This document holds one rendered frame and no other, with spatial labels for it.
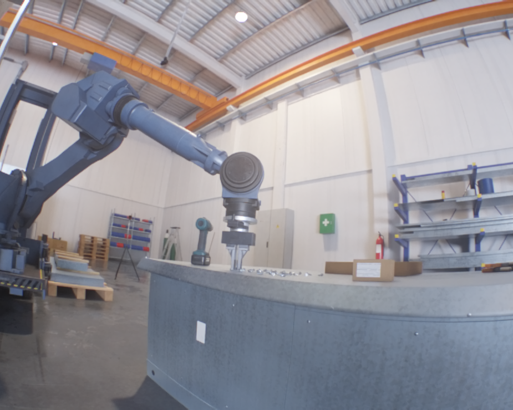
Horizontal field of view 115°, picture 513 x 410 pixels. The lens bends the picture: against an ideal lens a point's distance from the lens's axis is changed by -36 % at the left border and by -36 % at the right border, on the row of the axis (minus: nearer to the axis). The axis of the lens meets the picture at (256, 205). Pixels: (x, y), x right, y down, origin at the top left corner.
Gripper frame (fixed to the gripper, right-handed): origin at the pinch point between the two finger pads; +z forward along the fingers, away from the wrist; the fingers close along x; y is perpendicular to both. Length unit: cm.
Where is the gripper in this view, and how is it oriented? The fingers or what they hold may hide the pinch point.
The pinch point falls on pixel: (236, 264)
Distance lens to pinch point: 103.6
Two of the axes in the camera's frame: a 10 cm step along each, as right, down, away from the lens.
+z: -0.7, 9.7, -2.2
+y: 2.3, 2.3, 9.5
